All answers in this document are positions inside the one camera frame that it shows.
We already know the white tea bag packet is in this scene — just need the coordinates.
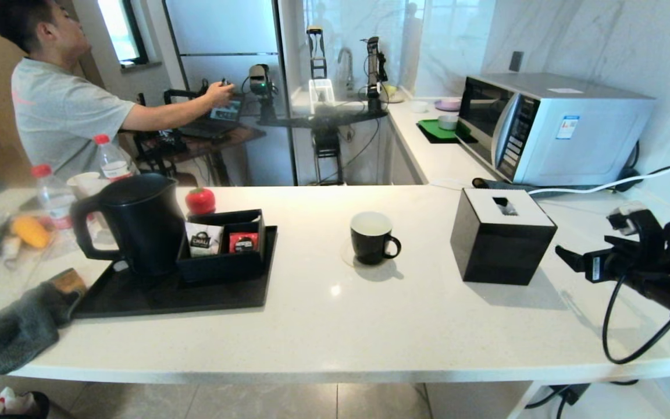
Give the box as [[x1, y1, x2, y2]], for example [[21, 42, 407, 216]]
[[186, 222, 223, 258]]

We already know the white plastic basket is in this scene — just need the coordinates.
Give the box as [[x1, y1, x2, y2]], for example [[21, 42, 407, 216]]
[[308, 79, 336, 115]]

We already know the silver microwave oven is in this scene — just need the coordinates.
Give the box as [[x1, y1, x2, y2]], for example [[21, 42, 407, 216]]
[[457, 73, 657, 187]]

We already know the red tomato shaped container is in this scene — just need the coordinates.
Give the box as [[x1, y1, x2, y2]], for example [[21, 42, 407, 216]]
[[185, 186, 216, 216]]

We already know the black appliance cable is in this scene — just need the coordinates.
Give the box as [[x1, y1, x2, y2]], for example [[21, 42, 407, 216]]
[[614, 140, 670, 193]]

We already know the small wooden block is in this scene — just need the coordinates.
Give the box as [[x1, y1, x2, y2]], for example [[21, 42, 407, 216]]
[[46, 268, 87, 297]]

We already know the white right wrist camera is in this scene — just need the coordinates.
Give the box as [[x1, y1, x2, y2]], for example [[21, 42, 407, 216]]
[[607, 202, 651, 236]]

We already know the red drink packet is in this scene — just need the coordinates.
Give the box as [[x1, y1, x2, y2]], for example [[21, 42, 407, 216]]
[[229, 232, 258, 254]]

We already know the black tissue box white top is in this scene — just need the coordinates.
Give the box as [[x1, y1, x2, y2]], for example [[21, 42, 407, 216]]
[[450, 187, 559, 286]]

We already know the black waste bin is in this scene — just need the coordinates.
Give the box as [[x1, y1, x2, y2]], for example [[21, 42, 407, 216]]
[[0, 387, 51, 419]]

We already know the black power supply cable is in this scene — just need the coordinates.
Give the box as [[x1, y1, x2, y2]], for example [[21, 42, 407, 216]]
[[524, 379, 641, 419]]

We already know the man in grey shirt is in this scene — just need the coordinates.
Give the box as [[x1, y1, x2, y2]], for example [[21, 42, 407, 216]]
[[0, 0, 236, 181]]

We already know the black jointed control arm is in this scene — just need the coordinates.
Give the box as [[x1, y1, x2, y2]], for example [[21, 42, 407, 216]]
[[133, 87, 208, 175]]

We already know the black jointed arm white joint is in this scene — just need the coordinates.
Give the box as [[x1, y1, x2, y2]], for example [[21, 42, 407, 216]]
[[361, 36, 389, 114]]

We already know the white power cable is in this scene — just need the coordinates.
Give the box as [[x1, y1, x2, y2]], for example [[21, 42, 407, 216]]
[[527, 125, 670, 196]]

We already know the clear red-capped water bottle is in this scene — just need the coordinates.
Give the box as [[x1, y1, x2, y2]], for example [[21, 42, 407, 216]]
[[94, 134, 137, 182], [31, 164, 77, 230]]

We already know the round translucent coaster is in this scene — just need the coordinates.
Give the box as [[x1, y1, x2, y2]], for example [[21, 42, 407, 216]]
[[340, 239, 397, 269]]

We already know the black organizer box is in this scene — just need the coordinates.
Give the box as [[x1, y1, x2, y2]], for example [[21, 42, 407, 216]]
[[175, 209, 266, 285]]

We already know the black camera on stand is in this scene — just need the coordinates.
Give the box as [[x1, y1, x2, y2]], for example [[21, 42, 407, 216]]
[[248, 63, 279, 123]]

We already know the black framed window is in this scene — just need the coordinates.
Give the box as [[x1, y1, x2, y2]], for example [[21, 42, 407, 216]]
[[95, 0, 149, 66]]

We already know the silver refrigerator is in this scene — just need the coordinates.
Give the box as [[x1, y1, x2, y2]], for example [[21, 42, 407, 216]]
[[161, 0, 298, 186]]

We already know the green tray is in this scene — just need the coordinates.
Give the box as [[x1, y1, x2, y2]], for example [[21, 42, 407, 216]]
[[416, 118, 479, 144]]

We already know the grey cloth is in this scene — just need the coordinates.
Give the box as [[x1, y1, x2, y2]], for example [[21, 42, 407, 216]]
[[0, 282, 80, 377]]

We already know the orange corn cob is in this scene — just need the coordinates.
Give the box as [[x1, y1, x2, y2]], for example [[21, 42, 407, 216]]
[[9, 214, 51, 248]]

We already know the black platform stand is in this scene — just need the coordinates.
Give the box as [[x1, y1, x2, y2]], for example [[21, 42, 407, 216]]
[[256, 108, 389, 187]]

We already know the black serving tray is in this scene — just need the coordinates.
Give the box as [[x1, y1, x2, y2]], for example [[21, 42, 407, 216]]
[[70, 226, 278, 319]]

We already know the black mug white inside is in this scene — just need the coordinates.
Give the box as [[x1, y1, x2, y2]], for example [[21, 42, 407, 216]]
[[350, 211, 402, 266]]

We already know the chrome faucet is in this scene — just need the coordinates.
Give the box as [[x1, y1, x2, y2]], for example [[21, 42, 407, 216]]
[[338, 47, 354, 91]]

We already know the black laptop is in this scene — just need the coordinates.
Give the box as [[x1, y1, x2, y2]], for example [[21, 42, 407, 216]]
[[181, 93, 247, 139]]

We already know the black electric kettle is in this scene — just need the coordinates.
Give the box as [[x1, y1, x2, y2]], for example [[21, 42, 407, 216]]
[[69, 173, 186, 277]]

